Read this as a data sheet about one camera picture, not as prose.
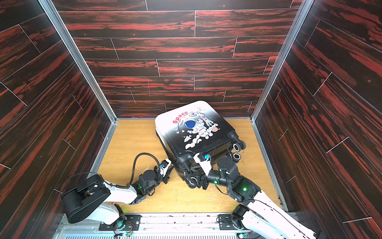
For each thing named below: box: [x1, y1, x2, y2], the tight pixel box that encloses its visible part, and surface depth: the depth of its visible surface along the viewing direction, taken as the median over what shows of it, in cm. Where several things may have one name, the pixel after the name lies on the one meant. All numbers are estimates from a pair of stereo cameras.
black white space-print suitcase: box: [155, 100, 247, 181], surface depth 84 cm
